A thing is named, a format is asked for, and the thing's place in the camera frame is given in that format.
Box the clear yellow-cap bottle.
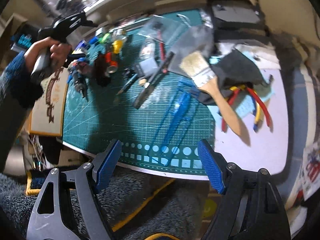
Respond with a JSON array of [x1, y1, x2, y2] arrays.
[[112, 28, 127, 54]]

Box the person's left hand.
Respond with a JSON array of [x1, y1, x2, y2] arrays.
[[24, 37, 72, 73]]

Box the blue white spray can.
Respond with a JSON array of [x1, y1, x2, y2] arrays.
[[74, 40, 91, 50]]

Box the blue cap glue bottle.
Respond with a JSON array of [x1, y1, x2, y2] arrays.
[[88, 37, 99, 45]]

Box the green cap small bottle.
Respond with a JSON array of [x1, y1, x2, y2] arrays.
[[99, 33, 111, 44]]

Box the purple paint bottle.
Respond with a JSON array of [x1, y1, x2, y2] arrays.
[[72, 57, 93, 78]]

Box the dark red bottle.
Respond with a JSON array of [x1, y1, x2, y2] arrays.
[[94, 51, 111, 87]]

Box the black dropper bottle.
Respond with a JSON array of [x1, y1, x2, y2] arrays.
[[67, 67, 87, 98]]

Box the blue plastic sprue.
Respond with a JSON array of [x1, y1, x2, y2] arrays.
[[147, 77, 200, 167]]

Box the blue fuzzy left sleeve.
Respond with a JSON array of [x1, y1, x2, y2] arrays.
[[0, 53, 43, 171]]

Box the cardboard box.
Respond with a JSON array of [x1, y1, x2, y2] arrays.
[[28, 67, 69, 137]]

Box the black hobby knife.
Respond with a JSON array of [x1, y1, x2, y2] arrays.
[[116, 74, 138, 96]]

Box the green cutting mat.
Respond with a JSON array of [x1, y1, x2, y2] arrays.
[[62, 10, 217, 174]]

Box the black pen tool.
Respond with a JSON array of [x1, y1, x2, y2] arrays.
[[133, 51, 175, 109]]

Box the wooden paint brush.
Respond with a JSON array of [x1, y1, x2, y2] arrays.
[[180, 51, 244, 137]]

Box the red handled pliers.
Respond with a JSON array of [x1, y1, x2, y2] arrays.
[[222, 83, 273, 133]]

